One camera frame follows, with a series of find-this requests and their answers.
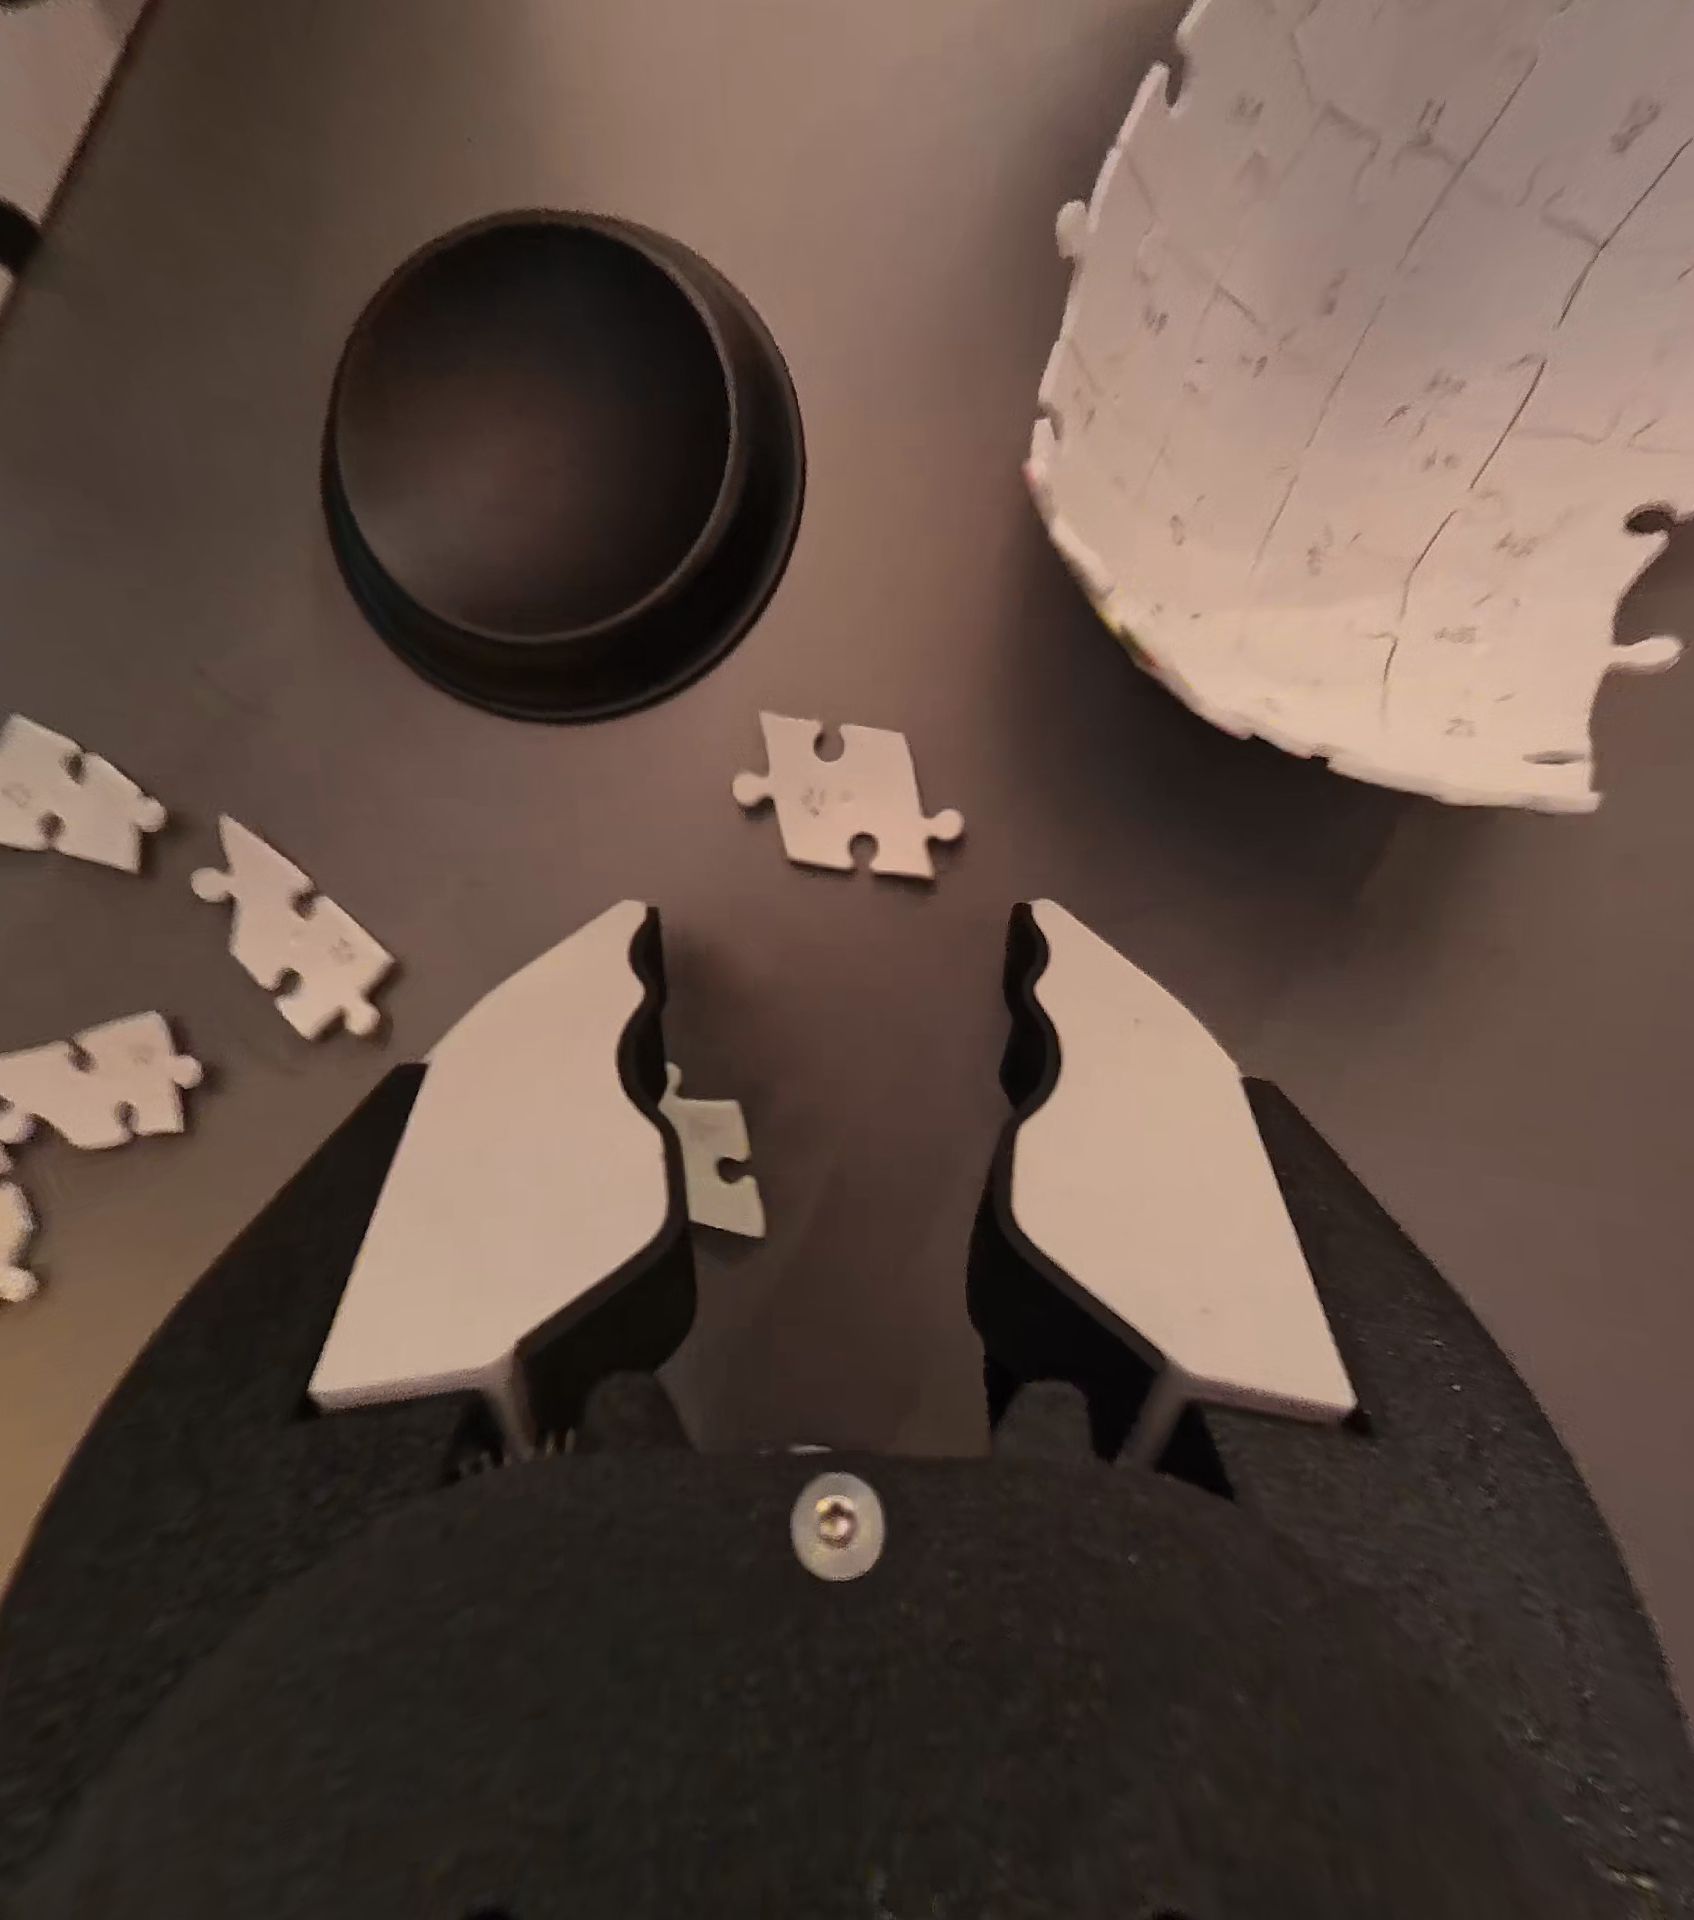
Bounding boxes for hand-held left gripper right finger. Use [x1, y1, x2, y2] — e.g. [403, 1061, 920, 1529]
[973, 894, 1360, 1422]

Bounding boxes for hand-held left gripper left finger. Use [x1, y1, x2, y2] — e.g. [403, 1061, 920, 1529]
[307, 901, 699, 1413]

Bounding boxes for colourful puzzle box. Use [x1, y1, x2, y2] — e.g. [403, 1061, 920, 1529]
[0, 0, 143, 433]

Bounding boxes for black round ball stand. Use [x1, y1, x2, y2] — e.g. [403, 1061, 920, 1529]
[322, 211, 807, 723]

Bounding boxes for scattered loose puzzle pieces group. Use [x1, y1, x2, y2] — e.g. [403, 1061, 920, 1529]
[0, 714, 772, 1323]

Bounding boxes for assembled white puzzle section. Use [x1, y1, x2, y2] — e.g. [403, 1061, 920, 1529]
[1028, 0, 1694, 813]

